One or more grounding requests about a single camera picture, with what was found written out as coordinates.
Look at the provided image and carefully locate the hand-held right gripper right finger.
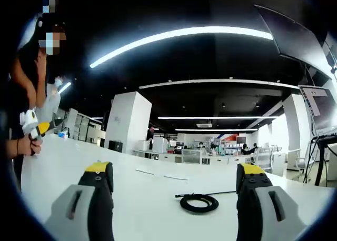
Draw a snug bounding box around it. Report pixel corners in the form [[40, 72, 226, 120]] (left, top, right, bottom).
[[236, 163, 308, 241]]

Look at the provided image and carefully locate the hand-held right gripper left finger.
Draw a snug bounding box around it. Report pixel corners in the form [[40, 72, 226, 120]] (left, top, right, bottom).
[[44, 161, 115, 241]]

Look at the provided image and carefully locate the black Type-C cable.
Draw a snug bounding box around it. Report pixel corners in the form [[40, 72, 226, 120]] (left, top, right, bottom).
[[175, 190, 237, 214]]

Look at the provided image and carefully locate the white desk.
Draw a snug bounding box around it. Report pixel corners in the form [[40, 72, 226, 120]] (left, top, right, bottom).
[[21, 133, 336, 241]]

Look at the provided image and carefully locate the person's left hand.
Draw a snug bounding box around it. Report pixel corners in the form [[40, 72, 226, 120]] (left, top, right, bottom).
[[22, 135, 43, 157]]

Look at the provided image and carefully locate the short ceiling light strip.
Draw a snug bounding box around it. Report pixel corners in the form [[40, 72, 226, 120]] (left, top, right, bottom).
[[57, 82, 72, 94]]

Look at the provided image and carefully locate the white office chair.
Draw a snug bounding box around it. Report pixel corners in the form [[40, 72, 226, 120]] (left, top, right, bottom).
[[254, 146, 274, 173], [288, 148, 314, 183]]

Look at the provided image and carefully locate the black square box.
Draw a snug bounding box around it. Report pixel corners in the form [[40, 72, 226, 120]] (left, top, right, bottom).
[[108, 140, 123, 153]]

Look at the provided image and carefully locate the white square pillar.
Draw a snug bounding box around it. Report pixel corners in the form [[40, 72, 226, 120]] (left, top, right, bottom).
[[282, 93, 313, 170], [104, 91, 153, 155]]

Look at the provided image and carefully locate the black laptop stand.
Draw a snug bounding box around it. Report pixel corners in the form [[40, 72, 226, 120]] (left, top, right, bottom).
[[302, 134, 337, 188]]

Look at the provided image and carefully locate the laptop screen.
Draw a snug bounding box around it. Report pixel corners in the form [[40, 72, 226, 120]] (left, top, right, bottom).
[[299, 85, 337, 135]]

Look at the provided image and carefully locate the long ceiling light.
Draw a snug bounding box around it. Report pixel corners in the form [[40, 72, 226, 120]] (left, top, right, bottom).
[[89, 26, 274, 69]]

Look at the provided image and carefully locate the large monitor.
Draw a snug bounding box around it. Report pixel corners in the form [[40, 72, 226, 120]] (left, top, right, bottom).
[[254, 4, 333, 80]]

